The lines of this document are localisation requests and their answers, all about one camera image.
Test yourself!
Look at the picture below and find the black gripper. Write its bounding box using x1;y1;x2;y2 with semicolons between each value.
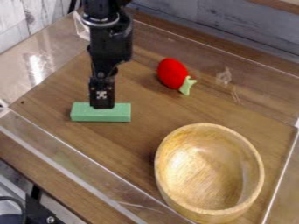
86;17;134;109

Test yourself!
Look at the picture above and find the green rectangular block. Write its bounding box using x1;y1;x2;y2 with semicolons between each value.
70;102;131;123

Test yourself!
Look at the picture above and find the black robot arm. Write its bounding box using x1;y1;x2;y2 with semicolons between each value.
80;0;134;109

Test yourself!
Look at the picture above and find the brown wooden bowl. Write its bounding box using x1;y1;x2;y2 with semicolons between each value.
154;123;266;224

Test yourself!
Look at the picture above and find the red plush strawberry toy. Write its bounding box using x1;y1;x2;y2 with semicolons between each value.
156;58;198;95

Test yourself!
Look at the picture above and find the clear acrylic enclosure wall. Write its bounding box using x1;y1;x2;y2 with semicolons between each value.
0;14;299;224

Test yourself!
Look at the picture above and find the clear acrylic corner bracket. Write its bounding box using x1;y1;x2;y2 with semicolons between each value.
72;11;90;41

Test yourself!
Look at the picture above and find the black clamp with cable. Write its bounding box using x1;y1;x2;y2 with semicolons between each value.
0;184;66;224

